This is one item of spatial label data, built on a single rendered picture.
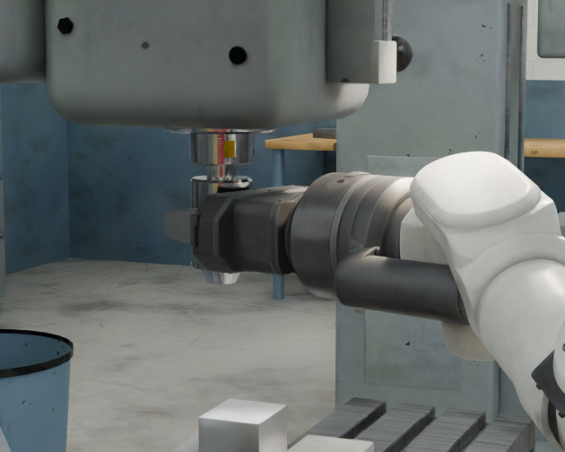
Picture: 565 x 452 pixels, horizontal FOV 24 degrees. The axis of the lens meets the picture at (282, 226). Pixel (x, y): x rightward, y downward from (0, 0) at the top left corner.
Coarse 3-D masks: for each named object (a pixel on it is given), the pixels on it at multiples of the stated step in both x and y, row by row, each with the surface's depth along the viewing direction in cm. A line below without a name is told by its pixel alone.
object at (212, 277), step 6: (204, 270) 98; (210, 276) 98; (216, 276) 97; (222, 276) 97; (228, 276) 97; (234, 276) 98; (210, 282) 98; (216, 282) 98; (222, 282) 98; (228, 282) 98
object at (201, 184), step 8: (200, 176) 99; (240, 176) 99; (192, 184) 97; (200, 184) 96; (208, 184) 96; (216, 184) 95; (224, 184) 95; (232, 184) 96; (240, 184) 96; (248, 184) 97; (200, 192) 96; (208, 192) 96; (216, 192) 96; (224, 192) 96
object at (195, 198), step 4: (192, 192) 97; (192, 196) 97; (196, 196) 96; (200, 196) 96; (204, 196) 96; (192, 200) 97; (196, 200) 96; (200, 200) 96; (192, 204) 97; (196, 204) 96; (192, 208) 97; (192, 248) 98; (192, 252) 98; (192, 256) 98; (192, 260) 98; (196, 260) 97; (192, 264) 98; (196, 264) 97; (200, 264) 97; (196, 268) 97; (200, 268) 97; (204, 268) 97
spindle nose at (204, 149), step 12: (192, 144) 96; (204, 144) 95; (216, 144) 95; (240, 144) 96; (252, 144) 97; (192, 156) 96; (204, 156) 95; (216, 156) 95; (240, 156) 96; (252, 156) 97
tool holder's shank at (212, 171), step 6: (210, 168) 97; (216, 168) 96; (222, 168) 96; (228, 168) 97; (234, 168) 97; (210, 174) 97; (216, 174) 97; (222, 174) 97; (228, 174) 97; (234, 174) 97
